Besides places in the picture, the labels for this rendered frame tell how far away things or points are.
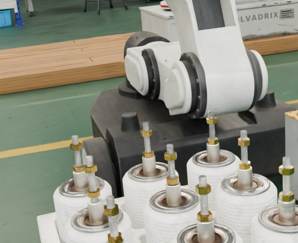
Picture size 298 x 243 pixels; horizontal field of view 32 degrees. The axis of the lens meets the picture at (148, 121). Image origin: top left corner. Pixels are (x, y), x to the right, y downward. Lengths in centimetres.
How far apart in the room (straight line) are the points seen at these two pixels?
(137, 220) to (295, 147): 30
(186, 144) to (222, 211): 41
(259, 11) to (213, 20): 181
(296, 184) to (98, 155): 45
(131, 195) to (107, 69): 182
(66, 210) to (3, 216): 56
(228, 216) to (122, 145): 44
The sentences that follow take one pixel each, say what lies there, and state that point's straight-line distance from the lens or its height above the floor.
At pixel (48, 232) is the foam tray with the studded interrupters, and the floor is 18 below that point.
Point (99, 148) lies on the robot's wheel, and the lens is 119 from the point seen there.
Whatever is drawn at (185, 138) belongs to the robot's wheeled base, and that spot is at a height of 19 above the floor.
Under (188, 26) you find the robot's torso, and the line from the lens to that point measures 111.
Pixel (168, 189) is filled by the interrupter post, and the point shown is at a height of 28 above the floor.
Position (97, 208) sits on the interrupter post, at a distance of 75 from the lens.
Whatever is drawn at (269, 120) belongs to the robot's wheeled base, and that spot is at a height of 19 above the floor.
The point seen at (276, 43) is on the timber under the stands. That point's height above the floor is 6.
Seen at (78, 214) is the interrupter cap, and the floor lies 25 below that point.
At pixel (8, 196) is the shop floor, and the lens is 150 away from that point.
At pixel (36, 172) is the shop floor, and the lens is 162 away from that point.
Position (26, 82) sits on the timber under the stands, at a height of 4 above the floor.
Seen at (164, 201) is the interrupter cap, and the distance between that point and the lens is 79.
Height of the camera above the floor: 61
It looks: 18 degrees down
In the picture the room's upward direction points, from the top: 5 degrees counter-clockwise
